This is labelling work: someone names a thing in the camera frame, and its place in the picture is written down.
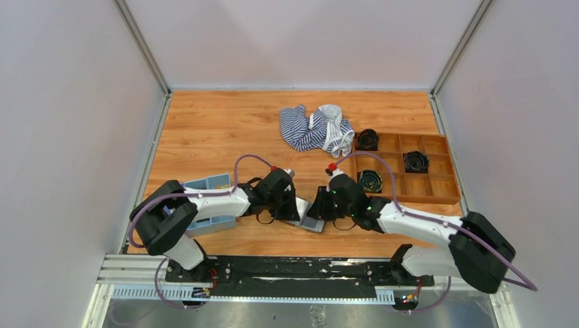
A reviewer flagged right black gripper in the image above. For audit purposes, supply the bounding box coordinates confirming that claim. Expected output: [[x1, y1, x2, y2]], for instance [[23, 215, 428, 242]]
[[307, 186, 355, 221]]

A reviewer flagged brown leather card holder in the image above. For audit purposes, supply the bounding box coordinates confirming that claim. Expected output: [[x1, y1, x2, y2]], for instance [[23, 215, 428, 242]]
[[282, 197, 325, 233]]

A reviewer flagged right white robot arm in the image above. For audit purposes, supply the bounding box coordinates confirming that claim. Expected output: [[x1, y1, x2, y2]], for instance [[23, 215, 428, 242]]
[[307, 174, 516, 294]]

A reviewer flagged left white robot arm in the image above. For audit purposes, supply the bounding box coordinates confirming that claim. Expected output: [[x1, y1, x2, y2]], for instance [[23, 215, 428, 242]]
[[128, 168, 308, 282]]

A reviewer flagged dark patterned coiled belt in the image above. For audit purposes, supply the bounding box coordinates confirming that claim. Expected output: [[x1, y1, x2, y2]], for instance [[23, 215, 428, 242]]
[[358, 169, 383, 193]]

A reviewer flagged blue striped cloth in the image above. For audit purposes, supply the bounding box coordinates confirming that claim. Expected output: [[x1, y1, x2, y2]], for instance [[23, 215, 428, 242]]
[[279, 104, 355, 158]]

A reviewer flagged black coiled belt top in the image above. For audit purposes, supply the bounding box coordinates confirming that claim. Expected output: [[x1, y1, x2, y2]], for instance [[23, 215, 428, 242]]
[[356, 128, 380, 151]]

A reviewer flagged black coiled belt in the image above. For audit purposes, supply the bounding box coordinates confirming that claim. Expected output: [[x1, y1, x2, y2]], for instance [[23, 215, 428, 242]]
[[356, 128, 380, 151], [403, 151, 430, 174]]

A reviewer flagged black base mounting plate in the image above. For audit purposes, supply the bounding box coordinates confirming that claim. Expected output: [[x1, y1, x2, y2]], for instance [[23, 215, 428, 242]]
[[164, 256, 434, 299]]

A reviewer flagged blue plastic organizer box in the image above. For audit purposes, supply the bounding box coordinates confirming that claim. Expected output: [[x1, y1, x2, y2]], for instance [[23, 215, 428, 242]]
[[181, 174, 237, 237]]

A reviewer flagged black coiled belt right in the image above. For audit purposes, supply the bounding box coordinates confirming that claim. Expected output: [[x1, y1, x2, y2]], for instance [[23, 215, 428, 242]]
[[403, 151, 430, 174]]

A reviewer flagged wooden compartment tray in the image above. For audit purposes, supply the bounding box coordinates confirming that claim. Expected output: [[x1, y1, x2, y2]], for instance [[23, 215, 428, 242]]
[[350, 129, 460, 205]]

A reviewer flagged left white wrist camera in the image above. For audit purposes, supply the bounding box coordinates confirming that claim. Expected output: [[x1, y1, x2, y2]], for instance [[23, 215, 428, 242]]
[[283, 169, 295, 178]]

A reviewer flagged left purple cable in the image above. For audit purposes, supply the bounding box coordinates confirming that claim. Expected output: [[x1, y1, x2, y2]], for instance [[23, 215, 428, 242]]
[[128, 154, 278, 310]]

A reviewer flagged purple cable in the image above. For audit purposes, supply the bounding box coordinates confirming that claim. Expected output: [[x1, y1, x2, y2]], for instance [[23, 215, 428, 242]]
[[326, 151, 538, 315], [128, 154, 278, 310]]

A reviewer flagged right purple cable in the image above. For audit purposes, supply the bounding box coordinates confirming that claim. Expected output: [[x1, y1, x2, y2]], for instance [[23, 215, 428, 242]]
[[326, 151, 538, 315]]

